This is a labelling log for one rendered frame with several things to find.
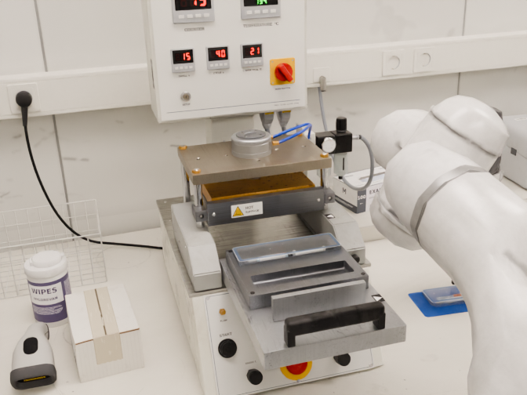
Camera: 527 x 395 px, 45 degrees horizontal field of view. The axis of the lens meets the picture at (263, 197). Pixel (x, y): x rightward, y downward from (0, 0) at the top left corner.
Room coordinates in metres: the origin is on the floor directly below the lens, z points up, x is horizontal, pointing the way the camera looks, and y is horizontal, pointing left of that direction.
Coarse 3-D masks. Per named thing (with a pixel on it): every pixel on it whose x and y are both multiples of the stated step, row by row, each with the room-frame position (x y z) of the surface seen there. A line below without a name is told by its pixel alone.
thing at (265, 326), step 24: (312, 288) 0.84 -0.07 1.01; (336, 288) 0.84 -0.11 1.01; (360, 288) 0.85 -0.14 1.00; (240, 312) 0.87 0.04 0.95; (264, 312) 0.84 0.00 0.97; (288, 312) 0.82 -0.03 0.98; (312, 312) 0.83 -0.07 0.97; (264, 336) 0.78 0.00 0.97; (312, 336) 0.77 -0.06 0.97; (336, 336) 0.77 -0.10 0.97; (360, 336) 0.78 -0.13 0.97; (384, 336) 0.79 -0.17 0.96; (264, 360) 0.74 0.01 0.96; (288, 360) 0.75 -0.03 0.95; (312, 360) 0.76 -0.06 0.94
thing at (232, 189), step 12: (240, 180) 1.18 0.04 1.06; (252, 180) 1.18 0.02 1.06; (264, 180) 1.18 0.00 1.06; (276, 180) 1.18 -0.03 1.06; (288, 180) 1.18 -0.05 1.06; (300, 180) 1.17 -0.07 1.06; (204, 192) 1.17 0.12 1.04; (216, 192) 1.13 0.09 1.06; (228, 192) 1.12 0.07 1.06; (240, 192) 1.12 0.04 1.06; (252, 192) 1.12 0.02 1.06; (264, 192) 1.12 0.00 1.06
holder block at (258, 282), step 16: (304, 256) 0.97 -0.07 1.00; (320, 256) 0.97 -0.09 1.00; (336, 256) 0.97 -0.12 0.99; (240, 272) 0.93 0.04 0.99; (256, 272) 0.92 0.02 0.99; (272, 272) 0.92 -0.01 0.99; (288, 272) 0.93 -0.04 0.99; (304, 272) 0.94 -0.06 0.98; (320, 272) 0.94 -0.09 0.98; (336, 272) 0.94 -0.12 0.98; (352, 272) 0.91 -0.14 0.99; (240, 288) 0.91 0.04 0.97; (256, 288) 0.87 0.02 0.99; (272, 288) 0.87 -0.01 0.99; (288, 288) 0.87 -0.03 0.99; (304, 288) 0.87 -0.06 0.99; (256, 304) 0.85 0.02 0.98
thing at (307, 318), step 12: (324, 312) 0.77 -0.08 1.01; (336, 312) 0.77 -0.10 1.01; (348, 312) 0.77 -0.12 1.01; (360, 312) 0.78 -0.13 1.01; (372, 312) 0.78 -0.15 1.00; (384, 312) 0.79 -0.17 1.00; (288, 324) 0.75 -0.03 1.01; (300, 324) 0.75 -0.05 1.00; (312, 324) 0.76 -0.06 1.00; (324, 324) 0.76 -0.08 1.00; (336, 324) 0.77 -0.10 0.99; (348, 324) 0.77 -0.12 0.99; (384, 324) 0.79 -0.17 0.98; (288, 336) 0.75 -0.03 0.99
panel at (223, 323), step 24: (216, 312) 0.97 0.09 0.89; (216, 336) 0.95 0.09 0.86; (240, 336) 0.96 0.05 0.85; (216, 360) 0.93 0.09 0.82; (240, 360) 0.94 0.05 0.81; (360, 360) 0.98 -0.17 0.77; (216, 384) 0.91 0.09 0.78; (240, 384) 0.92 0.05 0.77; (264, 384) 0.93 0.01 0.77; (288, 384) 0.93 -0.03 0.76
